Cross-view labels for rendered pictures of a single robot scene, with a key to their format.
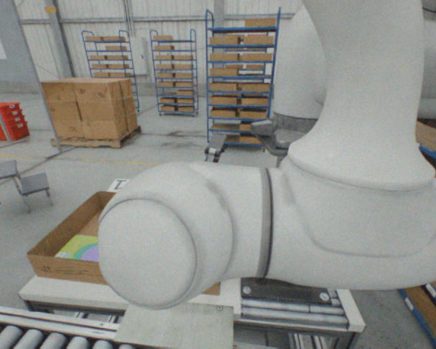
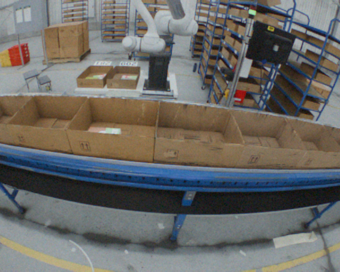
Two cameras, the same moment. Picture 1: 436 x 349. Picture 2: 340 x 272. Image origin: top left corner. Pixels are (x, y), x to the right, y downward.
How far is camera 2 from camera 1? 1.14 m
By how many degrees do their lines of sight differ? 16
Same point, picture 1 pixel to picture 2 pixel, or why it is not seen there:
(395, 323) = not seen: hidden behind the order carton
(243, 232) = (137, 42)
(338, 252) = (147, 44)
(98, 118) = (68, 45)
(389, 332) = not seen: hidden behind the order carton
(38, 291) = (80, 90)
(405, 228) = (153, 41)
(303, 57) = (157, 21)
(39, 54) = not seen: hidden behind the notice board
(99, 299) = (98, 90)
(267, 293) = (151, 88)
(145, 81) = (92, 21)
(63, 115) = (50, 45)
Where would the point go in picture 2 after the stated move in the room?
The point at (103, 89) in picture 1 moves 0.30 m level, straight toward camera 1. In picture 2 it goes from (73, 28) to (75, 29)
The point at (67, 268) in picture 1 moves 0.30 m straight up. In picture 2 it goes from (88, 82) to (85, 52)
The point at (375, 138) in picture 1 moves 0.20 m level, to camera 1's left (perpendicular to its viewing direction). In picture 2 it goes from (151, 33) to (120, 32)
